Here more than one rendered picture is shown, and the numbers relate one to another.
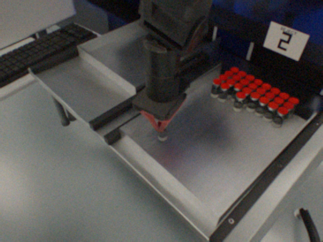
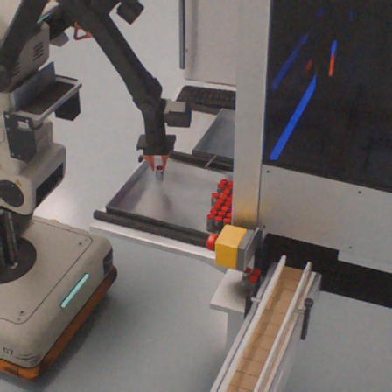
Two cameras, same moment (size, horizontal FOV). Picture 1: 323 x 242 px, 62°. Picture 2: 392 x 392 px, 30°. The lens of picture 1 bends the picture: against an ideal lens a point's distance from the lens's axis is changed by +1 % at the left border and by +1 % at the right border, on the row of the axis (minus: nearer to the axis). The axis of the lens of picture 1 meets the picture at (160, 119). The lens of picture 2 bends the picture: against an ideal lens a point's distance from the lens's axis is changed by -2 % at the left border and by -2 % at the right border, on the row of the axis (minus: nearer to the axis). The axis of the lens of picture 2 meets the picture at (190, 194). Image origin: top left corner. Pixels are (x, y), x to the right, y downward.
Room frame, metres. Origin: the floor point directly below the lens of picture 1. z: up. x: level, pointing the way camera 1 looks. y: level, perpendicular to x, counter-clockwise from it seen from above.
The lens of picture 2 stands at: (-0.25, -1.62, 2.13)
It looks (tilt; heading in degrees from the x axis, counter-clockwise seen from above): 37 degrees down; 66
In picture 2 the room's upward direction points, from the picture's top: straight up
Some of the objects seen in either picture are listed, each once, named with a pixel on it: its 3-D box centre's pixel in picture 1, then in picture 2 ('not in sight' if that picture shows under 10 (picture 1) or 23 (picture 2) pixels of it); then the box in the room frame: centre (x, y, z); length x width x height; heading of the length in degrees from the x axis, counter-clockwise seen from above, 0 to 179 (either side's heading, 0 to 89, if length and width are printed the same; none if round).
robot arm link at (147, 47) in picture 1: (164, 52); (156, 115); (0.36, -0.01, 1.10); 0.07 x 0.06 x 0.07; 146
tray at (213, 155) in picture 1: (218, 125); (183, 198); (0.39, -0.13, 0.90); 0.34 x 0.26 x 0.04; 133
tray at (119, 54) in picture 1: (150, 46); (260, 143); (0.71, 0.03, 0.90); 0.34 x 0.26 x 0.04; 134
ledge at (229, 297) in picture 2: not in sight; (246, 295); (0.38, -0.51, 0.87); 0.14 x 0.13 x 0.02; 134
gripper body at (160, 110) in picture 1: (162, 83); (156, 135); (0.36, 0.00, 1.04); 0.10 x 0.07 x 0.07; 149
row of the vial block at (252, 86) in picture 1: (254, 95); (229, 207); (0.48, -0.22, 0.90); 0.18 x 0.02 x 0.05; 43
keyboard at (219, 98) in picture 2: (40, 50); (233, 101); (0.81, 0.42, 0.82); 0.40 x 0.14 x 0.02; 142
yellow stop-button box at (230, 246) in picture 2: not in sight; (234, 248); (0.37, -0.47, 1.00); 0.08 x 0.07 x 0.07; 134
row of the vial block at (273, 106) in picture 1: (248, 99); (221, 206); (0.46, -0.21, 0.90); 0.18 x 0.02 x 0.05; 43
